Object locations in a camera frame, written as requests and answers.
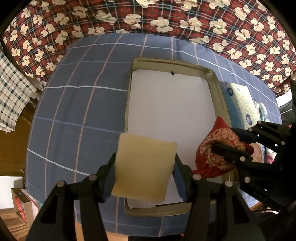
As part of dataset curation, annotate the red embroidered pouch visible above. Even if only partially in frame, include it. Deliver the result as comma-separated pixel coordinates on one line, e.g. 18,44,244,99
193,117,253,179

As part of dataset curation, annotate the tan sponge block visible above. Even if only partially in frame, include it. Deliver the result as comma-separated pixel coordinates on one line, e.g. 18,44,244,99
112,133,178,203

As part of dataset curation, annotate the pink white towel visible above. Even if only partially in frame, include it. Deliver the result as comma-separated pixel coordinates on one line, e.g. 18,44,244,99
264,148,276,164

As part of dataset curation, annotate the cotton swab bag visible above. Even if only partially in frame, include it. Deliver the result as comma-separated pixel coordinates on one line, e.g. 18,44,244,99
253,100,268,121

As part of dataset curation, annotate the yellow dotted tissue box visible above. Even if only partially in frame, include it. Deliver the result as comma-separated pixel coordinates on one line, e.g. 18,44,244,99
223,83,260,130

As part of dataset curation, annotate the gold metal tray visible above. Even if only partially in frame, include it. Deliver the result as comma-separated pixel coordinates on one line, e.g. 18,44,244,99
124,58,231,217

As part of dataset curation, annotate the blue checked tablecloth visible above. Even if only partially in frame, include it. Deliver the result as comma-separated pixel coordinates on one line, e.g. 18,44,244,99
26,34,281,203

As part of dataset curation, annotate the cardboard box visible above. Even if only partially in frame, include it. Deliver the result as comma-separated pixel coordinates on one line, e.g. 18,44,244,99
11,188,39,227

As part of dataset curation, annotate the red plaid bear blanket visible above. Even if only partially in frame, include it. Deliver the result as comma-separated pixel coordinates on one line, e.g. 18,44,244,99
1,1,295,96

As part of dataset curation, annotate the green white checked cloth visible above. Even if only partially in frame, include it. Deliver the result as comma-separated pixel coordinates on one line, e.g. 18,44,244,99
0,52,37,133

